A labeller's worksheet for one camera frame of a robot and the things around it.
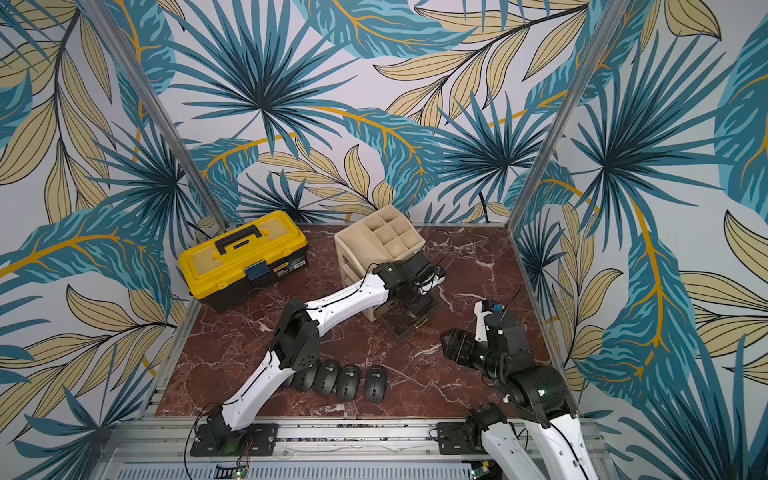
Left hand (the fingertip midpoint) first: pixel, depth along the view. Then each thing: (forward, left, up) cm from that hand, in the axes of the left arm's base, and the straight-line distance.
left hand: (420, 302), depth 90 cm
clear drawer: (-2, +4, -6) cm, 8 cm away
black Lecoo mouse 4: (-23, +13, -5) cm, 27 cm away
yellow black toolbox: (+3, +57, +9) cm, 58 cm away
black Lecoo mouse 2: (-21, +26, -6) cm, 34 cm away
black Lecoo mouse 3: (-22, +20, -6) cm, 31 cm away
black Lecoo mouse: (-21, +32, -6) cm, 39 cm away
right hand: (-17, -5, +13) cm, 22 cm away
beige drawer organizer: (+10, +11, +17) cm, 23 cm away
